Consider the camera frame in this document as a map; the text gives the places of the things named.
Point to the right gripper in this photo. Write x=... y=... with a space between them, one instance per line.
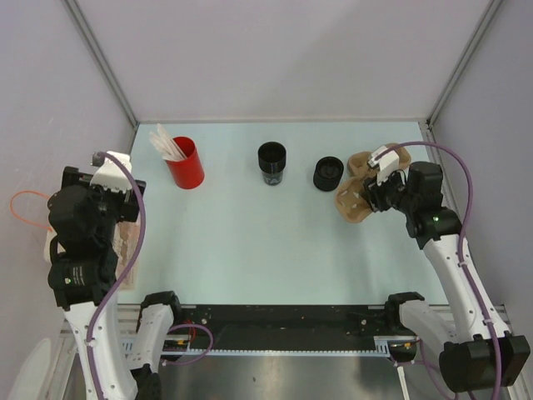
x=374 y=192

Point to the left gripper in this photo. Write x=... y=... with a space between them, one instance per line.
x=127 y=202

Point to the translucent bag with orange handles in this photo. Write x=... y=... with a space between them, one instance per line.
x=124 y=240

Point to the black ribbed cup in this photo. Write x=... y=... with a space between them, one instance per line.
x=272 y=162
x=328 y=173

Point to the brown pulp cup carrier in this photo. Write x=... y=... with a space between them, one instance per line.
x=358 y=168
x=350 y=202

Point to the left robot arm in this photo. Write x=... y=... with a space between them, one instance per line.
x=83 y=216

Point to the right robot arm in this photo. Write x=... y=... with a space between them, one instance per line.
x=477 y=349

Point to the tilted black ribbed cup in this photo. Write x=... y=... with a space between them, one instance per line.
x=328 y=173

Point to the red cylindrical straw holder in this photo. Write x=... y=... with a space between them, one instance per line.
x=187 y=173

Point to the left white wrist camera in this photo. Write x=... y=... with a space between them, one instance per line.
x=110 y=176

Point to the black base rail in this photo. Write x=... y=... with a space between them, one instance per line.
x=310 y=329

